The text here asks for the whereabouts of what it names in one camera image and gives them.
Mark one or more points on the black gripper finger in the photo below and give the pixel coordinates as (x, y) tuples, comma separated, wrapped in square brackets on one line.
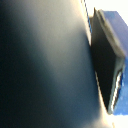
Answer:
[(43, 66)]

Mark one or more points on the dark blue book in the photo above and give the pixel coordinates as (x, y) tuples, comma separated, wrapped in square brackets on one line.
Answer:
[(106, 56)]

